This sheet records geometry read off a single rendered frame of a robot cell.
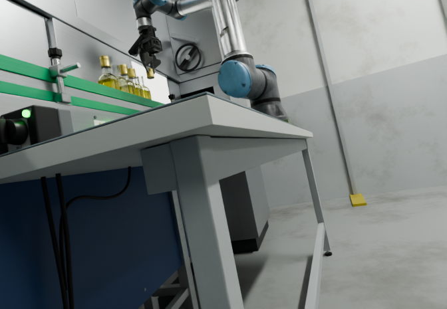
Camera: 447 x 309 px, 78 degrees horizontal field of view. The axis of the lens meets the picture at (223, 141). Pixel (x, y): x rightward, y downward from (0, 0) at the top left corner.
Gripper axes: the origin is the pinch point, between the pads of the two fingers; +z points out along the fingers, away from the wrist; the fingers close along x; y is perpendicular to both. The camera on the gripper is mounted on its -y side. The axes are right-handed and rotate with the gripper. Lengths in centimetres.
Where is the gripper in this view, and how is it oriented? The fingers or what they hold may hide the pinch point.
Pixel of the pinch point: (149, 70)
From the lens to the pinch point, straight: 142.2
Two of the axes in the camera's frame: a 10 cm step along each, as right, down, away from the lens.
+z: 2.0, 9.8, -0.7
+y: 8.7, -2.1, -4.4
